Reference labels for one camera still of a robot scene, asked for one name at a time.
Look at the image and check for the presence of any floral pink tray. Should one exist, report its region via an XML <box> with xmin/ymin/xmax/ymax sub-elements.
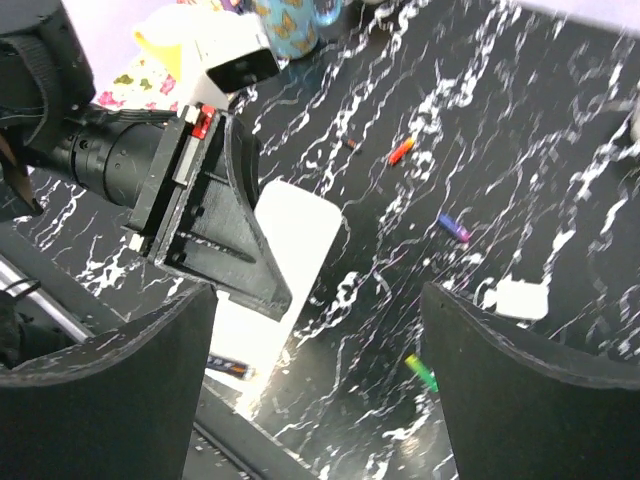
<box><xmin>94</xmin><ymin>53</ymin><xmax>180</xmax><ymax>112</ymax></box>

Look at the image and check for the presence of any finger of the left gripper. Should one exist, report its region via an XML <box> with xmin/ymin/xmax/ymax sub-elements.
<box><xmin>154</xmin><ymin>113</ymin><xmax>292</xmax><ymax>321</ymax></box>

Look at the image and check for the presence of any black silver battery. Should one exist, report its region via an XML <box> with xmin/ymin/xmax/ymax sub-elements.
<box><xmin>206</xmin><ymin>354</ymin><xmax>255</xmax><ymax>381</ymax></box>

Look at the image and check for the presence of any white remote control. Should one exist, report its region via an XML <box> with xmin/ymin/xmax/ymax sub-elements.
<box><xmin>207</xmin><ymin>179</ymin><xmax>344</xmax><ymax>401</ymax></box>

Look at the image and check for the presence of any blue mug yellow inside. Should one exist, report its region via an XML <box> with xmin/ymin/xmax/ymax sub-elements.
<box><xmin>250</xmin><ymin>0</ymin><xmax>344</xmax><ymax>60</ymax></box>

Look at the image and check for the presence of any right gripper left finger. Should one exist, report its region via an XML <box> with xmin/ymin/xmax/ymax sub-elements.
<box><xmin>1</xmin><ymin>287</ymin><xmax>217</xmax><ymax>479</ymax></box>

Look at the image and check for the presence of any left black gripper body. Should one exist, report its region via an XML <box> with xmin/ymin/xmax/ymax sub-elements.
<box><xmin>69</xmin><ymin>103</ymin><xmax>220</xmax><ymax>255</ymax></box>

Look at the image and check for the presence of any remote battery cover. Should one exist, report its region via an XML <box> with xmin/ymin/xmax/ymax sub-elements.
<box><xmin>482</xmin><ymin>278</ymin><xmax>549</xmax><ymax>321</ymax></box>

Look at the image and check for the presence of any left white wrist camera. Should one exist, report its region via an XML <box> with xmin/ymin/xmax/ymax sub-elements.
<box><xmin>178</xmin><ymin>11</ymin><xmax>280</xmax><ymax>110</ymax></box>

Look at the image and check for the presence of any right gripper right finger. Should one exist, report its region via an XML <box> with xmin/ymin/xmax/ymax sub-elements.
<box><xmin>421</xmin><ymin>283</ymin><xmax>639</xmax><ymax>479</ymax></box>

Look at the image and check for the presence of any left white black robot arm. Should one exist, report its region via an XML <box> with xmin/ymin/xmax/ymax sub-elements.
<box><xmin>1</xmin><ymin>1</ymin><xmax>292</xmax><ymax>320</ymax></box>

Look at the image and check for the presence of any green yellow battery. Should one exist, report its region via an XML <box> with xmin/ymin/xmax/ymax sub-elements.
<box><xmin>405</xmin><ymin>354</ymin><xmax>439</xmax><ymax>393</ymax></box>

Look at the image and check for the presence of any blue purple battery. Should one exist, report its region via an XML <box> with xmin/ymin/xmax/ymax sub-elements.
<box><xmin>438</xmin><ymin>213</ymin><xmax>470</xmax><ymax>244</ymax></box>

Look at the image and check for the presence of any orange red battery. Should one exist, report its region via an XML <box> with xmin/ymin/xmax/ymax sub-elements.
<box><xmin>388</xmin><ymin>137</ymin><xmax>415</xmax><ymax>165</ymax></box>

